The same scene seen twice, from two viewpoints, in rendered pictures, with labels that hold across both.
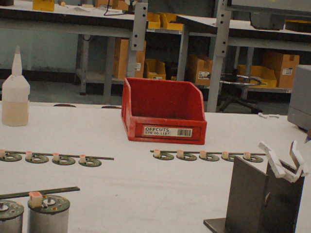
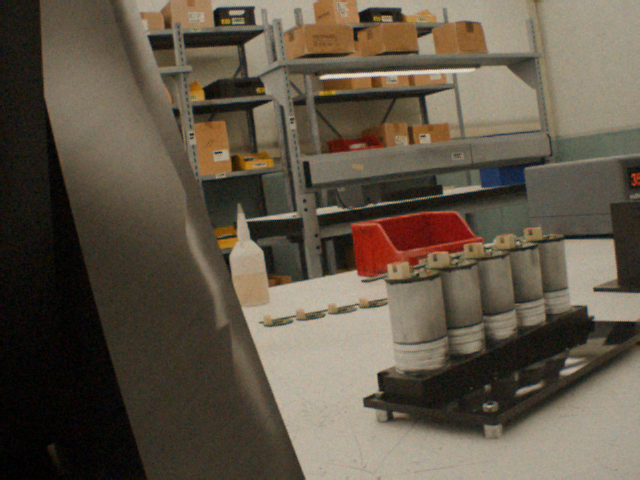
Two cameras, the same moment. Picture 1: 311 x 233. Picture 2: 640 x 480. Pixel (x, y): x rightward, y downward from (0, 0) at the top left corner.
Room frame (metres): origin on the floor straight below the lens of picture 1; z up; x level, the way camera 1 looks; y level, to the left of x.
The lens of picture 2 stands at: (-0.08, 0.26, 0.86)
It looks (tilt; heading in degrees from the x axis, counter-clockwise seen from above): 4 degrees down; 349
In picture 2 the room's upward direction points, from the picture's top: 8 degrees counter-clockwise
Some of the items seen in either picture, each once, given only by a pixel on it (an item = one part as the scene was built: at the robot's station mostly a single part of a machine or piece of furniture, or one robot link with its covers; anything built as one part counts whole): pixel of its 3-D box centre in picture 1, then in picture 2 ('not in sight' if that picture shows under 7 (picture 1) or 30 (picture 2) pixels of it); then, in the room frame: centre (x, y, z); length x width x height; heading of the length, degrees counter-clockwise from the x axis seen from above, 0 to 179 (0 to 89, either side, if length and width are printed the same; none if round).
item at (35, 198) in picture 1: (36, 199); (533, 234); (0.30, 0.06, 0.82); 0.01 x 0.01 x 0.01; 32
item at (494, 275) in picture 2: not in sight; (489, 303); (0.27, 0.11, 0.79); 0.02 x 0.02 x 0.05
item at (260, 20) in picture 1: (267, 20); (357, 195); (3.07, -0.55, 0.80); 0.15 x 0.12 x 0.10; 35
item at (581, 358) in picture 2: not in sight; (526, 367); (0.26, 0.10, 0.76); 0.16 x 0.07 x 0.01; 122
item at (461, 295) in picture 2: not in sight; (456, 315); (0.26, 0.13, 0.79); 0.02 x 0.02 x 0.05
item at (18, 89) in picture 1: (16, 85); (246, 253); (0.68, 0.18, 0.80); 0.03 x 0.03 x 0.10
